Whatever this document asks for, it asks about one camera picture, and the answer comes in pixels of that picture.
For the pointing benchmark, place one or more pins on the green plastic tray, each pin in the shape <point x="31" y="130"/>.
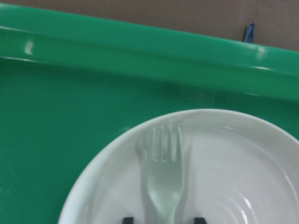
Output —
<point x="70" y="84"/>

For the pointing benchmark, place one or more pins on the pale green plastic fork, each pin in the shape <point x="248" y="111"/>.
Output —
<point x="165" y="173"/>

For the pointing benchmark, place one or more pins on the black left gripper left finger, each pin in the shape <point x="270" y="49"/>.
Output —
<point x="128" y="220"/>

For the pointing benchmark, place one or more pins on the white round plate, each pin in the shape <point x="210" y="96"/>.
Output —
<point x="238" y="169"/>

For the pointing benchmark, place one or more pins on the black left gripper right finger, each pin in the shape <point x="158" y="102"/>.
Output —
<point x="199" y="220"/>

